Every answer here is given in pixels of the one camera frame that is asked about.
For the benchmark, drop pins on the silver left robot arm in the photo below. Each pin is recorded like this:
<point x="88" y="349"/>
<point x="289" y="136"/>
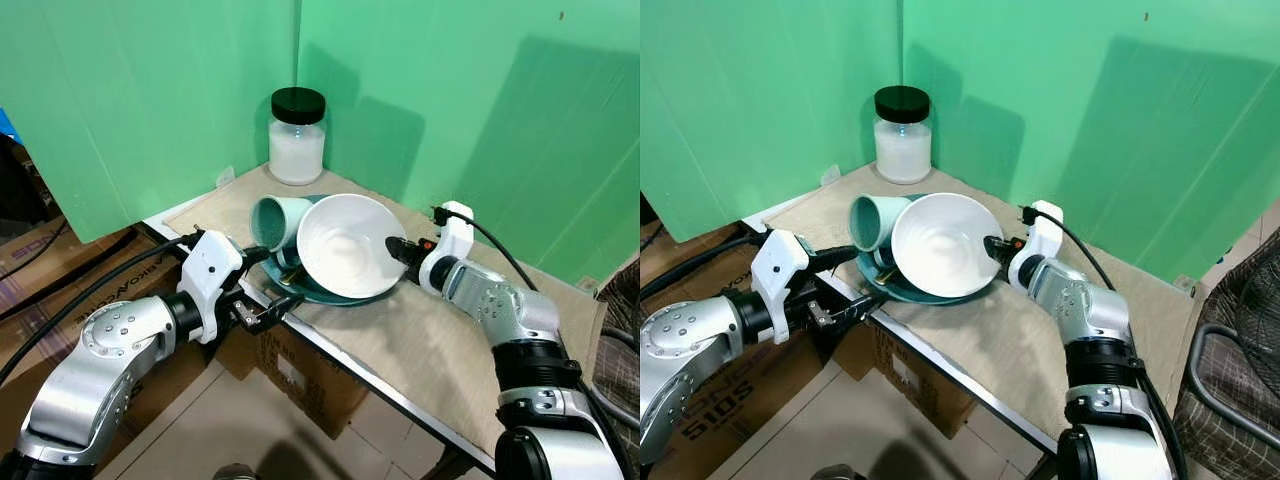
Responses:
<point x="690" y="350"/>
<point x="100" y="350"/>

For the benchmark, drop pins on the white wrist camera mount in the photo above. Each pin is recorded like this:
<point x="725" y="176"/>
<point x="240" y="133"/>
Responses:
<point x="780" y="265"/>
<point x="1042" y="240"/>
<point x="212" y="270"/>
<point x="452" y="240"/>

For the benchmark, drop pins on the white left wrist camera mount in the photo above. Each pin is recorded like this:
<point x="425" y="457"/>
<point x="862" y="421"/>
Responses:
<point x="212" y="270"/>
<point x="780" y="265"/>

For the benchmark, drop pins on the teal ceramic plate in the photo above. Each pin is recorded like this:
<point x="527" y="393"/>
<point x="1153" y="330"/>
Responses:
<point x="925" y="298"/>
<point x="330" y="299"/>

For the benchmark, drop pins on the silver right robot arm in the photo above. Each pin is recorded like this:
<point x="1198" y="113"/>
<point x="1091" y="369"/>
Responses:
<point x="1088" y="302"/>
<point x="500" y="305"/>

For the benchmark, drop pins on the small white panel bracket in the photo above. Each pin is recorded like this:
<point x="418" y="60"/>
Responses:
<point x="1187" y="286"/>
<point x="590" y="285"/>
<point x="225" y="176"/>
<point x="831" y="175"/>

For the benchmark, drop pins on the green backdrop panel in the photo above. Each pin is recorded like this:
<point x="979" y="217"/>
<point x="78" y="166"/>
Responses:
<point x="450" y="80"/>
<point x="1080" y="80"/>
<point x="770" y="90"/>
<point x="150" y="100"/>

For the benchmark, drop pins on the brown cardboard box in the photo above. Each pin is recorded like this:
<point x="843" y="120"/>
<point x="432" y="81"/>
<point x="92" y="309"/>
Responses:
<point x="690" y="248"/>
<point x="130" y="262"/>
<point x="300" y="375"/>
<point x="925" y="385"/>

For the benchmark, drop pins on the teal ceramic mug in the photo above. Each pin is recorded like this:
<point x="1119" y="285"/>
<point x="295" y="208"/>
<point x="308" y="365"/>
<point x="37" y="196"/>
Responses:
<point x="872" y="220"/>
<point x="272" y="220"/>

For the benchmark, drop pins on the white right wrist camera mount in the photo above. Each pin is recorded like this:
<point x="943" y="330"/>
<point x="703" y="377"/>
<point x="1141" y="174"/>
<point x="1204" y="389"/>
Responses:
<point x="452" y="240"/>
<point x="1042" y="240"/>

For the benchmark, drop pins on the white ceramic bowl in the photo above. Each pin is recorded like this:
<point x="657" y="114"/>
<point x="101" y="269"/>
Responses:
<point x="345" y="245"/>
<point x="945" y="245"/>

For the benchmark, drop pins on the glass jar with black lid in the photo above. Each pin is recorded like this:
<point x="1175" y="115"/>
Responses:
<point x="297" y="140"/>
<point x="903" y="138"/>

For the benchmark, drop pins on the checked fabric chair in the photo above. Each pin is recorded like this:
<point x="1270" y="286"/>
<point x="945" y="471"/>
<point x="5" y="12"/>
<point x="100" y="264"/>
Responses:
<point x="620" y="340"/>
<point x="1240" y="400"/>

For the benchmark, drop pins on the grey robot foot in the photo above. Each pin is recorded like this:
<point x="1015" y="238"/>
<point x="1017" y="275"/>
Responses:
<point x="835" y="472"/>
<point x="235" y="472"/>

